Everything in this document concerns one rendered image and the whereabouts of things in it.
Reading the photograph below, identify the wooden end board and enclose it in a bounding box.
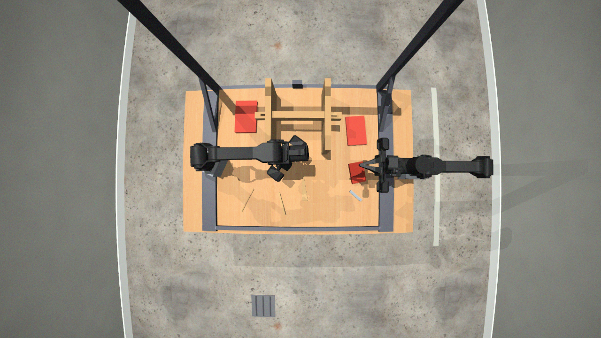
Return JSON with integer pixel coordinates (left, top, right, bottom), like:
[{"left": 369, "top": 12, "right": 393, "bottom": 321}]
[
  {"left": 265, "top": 78, "right": 277, "bottom": 142},
  {"left": 321, "top": 78, "right": 331, "bottom": 154}
]

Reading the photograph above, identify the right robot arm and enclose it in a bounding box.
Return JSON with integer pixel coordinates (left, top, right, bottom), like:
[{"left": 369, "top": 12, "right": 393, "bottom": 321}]
[{"left": 190, "top": 139, "right": 309, "bottom": 171}]

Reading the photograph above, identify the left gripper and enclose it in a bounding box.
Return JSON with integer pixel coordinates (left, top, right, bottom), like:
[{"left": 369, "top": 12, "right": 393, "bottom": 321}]
[{"left": 359, "top": 138, "right": 405, "bottom": 193}]

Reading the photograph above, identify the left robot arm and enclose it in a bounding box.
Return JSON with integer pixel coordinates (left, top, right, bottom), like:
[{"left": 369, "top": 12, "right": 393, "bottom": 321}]
[{"left": 386, "top": 154, "right": 493, "bottom": 179}]

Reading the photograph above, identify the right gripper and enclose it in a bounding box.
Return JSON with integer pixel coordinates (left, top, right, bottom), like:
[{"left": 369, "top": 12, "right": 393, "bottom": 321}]
[{"left": 267, "top": 135, "right": 307, "bottom": 182}]

